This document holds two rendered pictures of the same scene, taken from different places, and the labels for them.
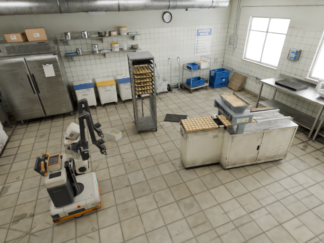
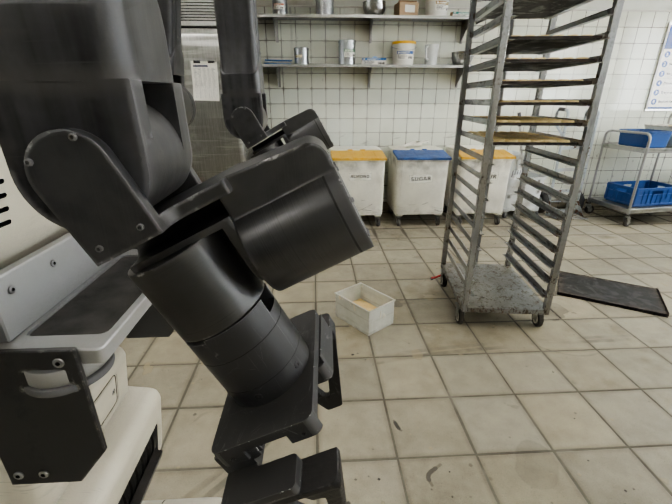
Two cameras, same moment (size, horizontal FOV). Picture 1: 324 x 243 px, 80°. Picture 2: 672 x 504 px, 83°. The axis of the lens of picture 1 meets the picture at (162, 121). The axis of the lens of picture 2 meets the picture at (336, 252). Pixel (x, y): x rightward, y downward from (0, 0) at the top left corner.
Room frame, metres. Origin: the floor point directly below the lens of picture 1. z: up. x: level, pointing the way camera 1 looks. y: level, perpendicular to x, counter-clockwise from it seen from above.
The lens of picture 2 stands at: (1.87, 0.71, 1.25)
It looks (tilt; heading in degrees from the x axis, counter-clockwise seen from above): 22 degrees down; 17
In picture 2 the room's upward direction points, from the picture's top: straight up
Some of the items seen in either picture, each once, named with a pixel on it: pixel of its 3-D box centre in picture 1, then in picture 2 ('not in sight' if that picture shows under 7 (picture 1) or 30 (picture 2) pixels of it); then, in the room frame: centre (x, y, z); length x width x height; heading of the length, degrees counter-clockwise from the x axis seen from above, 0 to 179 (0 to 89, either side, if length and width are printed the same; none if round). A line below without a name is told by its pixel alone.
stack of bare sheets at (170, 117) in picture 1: (175, 117); (607, 290); (4.66, -0.39, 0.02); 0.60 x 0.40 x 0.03; 77
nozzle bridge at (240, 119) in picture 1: (230, 114); not in sight; (2.98, -1.22, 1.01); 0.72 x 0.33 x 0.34; 11
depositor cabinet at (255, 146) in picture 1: (248, 138); not in sight; (3.07, -1.68, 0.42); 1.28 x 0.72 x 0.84; 101
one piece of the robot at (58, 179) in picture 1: (62, 177); not in sight; (2.03, 1.47, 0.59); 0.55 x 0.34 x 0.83; 21
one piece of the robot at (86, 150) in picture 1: (83, 148); (95, 322); (2.16, 1.11, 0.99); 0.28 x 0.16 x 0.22; 21
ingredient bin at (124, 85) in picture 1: (127, 88); (415, 184); (6.04, 1.11, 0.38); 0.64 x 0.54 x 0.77; 20
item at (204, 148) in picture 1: (201, 144); not in sight; (2.89, -0.72, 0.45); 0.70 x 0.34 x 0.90; 101
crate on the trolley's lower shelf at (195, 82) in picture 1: (195, 81); (640, 193); (6.81, -1.27, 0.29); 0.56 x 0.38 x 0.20; 119
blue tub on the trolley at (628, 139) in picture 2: (192, 66); (643, 138); (6.70, -1.10, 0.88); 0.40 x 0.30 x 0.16; 24
